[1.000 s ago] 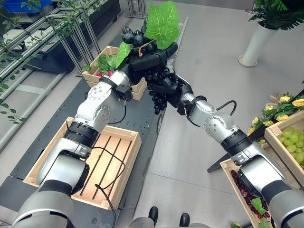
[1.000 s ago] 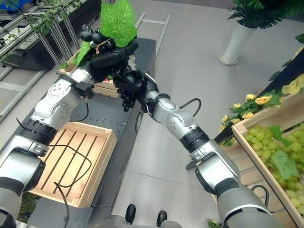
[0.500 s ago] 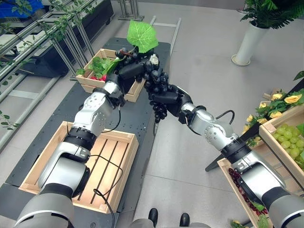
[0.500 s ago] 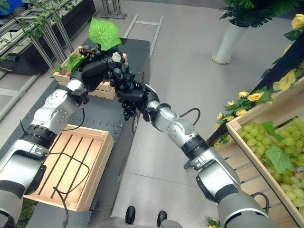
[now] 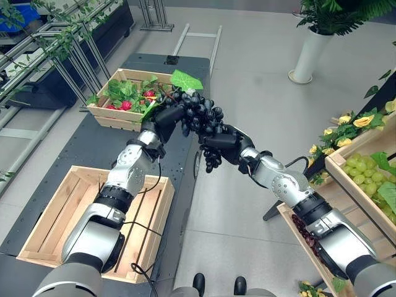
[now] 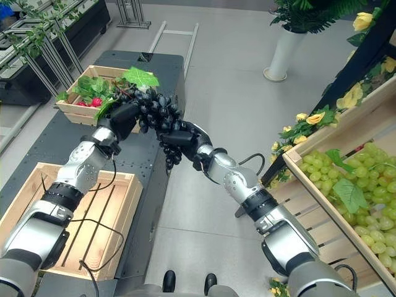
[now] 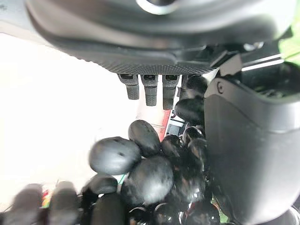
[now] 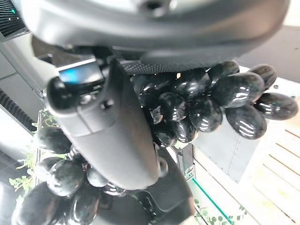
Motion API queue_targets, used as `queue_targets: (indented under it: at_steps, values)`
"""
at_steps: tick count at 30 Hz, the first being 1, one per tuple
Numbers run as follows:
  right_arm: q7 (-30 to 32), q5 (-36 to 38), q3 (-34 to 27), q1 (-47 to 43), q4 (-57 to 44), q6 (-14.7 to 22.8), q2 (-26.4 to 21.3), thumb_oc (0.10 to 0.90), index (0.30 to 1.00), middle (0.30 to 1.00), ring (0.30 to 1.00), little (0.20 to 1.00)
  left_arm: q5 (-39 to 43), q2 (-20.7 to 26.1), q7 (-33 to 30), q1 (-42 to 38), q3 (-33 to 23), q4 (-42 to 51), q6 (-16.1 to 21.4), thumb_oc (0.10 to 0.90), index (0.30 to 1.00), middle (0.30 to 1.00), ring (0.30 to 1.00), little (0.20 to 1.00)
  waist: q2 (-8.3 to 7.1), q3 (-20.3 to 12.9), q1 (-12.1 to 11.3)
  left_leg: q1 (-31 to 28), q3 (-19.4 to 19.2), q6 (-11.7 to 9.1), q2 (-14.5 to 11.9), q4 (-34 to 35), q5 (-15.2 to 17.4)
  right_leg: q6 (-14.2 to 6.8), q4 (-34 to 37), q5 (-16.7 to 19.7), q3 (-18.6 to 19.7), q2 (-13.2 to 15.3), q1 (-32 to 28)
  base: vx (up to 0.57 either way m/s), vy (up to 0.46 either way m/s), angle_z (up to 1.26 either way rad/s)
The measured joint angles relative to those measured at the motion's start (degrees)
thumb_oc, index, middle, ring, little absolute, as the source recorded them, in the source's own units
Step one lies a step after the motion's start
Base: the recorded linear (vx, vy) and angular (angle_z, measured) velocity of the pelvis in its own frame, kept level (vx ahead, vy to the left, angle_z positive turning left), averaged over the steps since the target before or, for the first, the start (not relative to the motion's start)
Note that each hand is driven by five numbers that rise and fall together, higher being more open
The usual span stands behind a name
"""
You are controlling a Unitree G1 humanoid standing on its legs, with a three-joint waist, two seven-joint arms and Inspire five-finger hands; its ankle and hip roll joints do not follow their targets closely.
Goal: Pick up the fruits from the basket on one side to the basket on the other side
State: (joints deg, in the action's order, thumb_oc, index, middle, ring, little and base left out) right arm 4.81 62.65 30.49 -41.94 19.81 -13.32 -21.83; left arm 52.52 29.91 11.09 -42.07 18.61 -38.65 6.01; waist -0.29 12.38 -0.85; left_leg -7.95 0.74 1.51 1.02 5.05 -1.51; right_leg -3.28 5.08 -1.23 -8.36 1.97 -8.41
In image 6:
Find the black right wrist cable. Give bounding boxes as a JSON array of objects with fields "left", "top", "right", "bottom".
[{"left": 237, "top": 153, "right": 267, "bottom": 174}]

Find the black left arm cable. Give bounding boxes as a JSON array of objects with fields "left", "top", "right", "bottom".
[{"left": 69, "top": 217, "right": 125, "bottom": 297}]

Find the dark robot foot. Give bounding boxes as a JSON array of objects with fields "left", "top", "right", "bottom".
[
  {"left": 204, "top": 272, "right": 218, "bottom": 296},
  {"left": 161, "top": 269, "right": 177, "bottom": 293}
]

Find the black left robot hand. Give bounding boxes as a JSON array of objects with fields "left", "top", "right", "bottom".
[{"left": 98, "top": 101, "right": 144, "bottom": 142}]

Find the empty wooden slat crate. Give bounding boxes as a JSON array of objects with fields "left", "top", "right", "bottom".
[{"left": 0, "top": 161, "right": 144, "bottom": 282}]

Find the black shelf frame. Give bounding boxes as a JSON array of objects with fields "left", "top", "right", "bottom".
[{"left": 260, "top": 0, "right": 396, "bottom": 187}]

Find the aluminium profile stand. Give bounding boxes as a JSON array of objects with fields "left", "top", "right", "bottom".
[{"left": 115, "top": 0, "right": 152, "bottom": 29}]

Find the grey robot torso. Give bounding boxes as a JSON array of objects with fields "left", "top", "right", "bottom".
[{"left": 129, "top": 282, "right": 236, "bottom": 297}]

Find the black equipment cart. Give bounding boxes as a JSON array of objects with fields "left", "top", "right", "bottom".
[{"left": 0, "top": 0, "right": 112, "bottom": 106}]

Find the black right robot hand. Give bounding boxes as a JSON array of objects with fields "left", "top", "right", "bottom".
[{"left": 158, "top": 121, "right": 214, "bottom": 161}]

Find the green fern plant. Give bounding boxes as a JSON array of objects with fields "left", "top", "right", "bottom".
[{"left": 268, "top": 0, "right": 391, "bottom": 35}]

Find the wooden crate with green grapes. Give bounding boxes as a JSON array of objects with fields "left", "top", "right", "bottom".
[{"left": 282, "top": 79, "right": 396, "bottom": 292}]

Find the aluminium profile rack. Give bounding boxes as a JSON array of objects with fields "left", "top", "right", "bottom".
[{"left": 0, "top": 11, "right": 85, "bottom": 91}]

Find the wooden slatted display crate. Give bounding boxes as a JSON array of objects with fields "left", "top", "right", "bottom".
[{"left": 268, "top": 171, "right": 388, "bottom": 292}]

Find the red radish bunch with leaves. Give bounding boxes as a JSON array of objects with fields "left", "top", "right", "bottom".
[{"left": 56, "top": 75, "right": 122, "bottom": 122}]

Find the green grape pile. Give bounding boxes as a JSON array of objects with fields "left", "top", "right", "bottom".
[{"left": 298, "top": 141, "right": 396, "bottom": 269}]

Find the aluminium ladder frame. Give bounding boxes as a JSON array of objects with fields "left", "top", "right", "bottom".
[{"left": 147, "top": 20, "right": 200, "bottom": 82}]

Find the dark left robot foot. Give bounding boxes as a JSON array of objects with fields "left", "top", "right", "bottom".
[{"left": 161, "top": 269, "right": 177, "bottom": 293}]

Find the dark right robot foot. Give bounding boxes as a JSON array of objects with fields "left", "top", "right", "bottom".
[{"left": 204, "top": 272, "right": 218, "bottom": 296}]

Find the white tall vase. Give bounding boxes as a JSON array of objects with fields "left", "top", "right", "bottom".
[{"left": 263, "top": 25, "right": 308, "bottom": 82}]

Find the wooden crate with radishes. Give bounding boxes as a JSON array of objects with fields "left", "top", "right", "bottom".
[{"left": 55, "top": 64, "right": 162, "bottom": 134}]

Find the green ivy garland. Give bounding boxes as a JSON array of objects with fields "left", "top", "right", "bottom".
[{"left": 0, "top": 0, "right": 91, "bottom": 60}]

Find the black metal table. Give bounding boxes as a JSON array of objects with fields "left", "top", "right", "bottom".
[{"left": 0, "top": 49, "right": 187, "bottom": 297}]

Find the yellow rose garland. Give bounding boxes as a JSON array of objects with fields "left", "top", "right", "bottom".
[{"left": 268, "top": 11, "right": 396, "bottom": 188}]

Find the black right shoulder cable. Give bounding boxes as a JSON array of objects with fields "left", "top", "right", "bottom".
[{"left": 333, "top": 264, "right": 360, "bottom": 292}]

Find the dark purple grape bunch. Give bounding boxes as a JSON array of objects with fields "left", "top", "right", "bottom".
[{"left": 114, "top": 66, "right": 186, "bottom": 179}]

